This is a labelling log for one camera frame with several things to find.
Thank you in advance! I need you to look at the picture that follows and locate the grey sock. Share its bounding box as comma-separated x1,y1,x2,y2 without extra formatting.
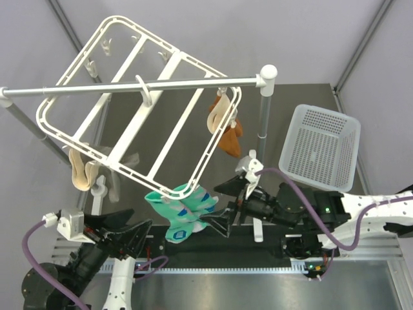
100,153,140,203

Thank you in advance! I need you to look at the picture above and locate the white slotted cable duct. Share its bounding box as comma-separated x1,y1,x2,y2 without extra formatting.
99,260,307,275

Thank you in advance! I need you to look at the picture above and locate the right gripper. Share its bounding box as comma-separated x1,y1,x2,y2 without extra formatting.
201,174,298,236

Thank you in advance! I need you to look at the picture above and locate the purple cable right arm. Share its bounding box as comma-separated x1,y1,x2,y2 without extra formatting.
254,167,413,251

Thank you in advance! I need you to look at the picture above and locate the dark grey table mat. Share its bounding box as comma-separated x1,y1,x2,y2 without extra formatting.
101,84,337,225

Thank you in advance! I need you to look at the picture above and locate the beige sock right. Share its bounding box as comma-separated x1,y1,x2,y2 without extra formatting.
206,93,230,134

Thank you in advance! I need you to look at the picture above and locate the orange brown sock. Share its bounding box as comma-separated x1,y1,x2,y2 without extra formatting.
218,109,243,158

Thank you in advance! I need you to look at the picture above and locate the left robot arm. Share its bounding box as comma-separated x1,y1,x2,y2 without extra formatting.
21,209,153,309

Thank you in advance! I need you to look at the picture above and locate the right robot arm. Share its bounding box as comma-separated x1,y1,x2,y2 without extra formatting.
200,176,412,259

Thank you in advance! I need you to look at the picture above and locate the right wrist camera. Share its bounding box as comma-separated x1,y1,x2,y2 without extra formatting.
235,150,264,199

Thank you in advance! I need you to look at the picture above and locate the white perforated plastic basket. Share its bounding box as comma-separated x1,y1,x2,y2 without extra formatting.
279,105,361,192

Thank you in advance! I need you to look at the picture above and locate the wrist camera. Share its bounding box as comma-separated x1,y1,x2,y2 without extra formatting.
42,209,95,243
235,150,264,199

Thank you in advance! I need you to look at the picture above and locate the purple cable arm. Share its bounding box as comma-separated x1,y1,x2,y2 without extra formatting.
24,219,88,310
254,167,413,251

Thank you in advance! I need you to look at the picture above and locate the beige sock left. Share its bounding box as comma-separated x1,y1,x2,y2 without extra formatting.
68,149,99,192

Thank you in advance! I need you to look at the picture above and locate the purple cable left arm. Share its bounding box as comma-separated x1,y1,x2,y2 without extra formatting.
24,219,88,310

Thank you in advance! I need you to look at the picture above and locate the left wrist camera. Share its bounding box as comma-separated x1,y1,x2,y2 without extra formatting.
42,209,95,243

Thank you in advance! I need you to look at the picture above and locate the silver white drying rack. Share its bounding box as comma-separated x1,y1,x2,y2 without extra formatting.
0,64,279,243

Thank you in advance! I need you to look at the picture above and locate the white square clip hanger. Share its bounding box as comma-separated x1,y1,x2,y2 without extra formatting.
35,14,243,202

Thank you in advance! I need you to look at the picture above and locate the short purple cable loop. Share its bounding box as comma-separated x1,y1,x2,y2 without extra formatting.
132,255,169,279

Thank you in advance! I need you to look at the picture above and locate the beige sock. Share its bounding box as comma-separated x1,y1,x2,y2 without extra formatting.
68,149,99,192
206,93,230,134

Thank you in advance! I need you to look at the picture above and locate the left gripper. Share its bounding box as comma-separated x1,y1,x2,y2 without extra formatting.
65,205,152,302

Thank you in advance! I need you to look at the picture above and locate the teal sock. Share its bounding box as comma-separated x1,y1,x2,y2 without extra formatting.
145,191,197,243
176,185,219,233

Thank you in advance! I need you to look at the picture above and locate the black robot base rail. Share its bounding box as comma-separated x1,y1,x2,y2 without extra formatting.
138,225,325,269

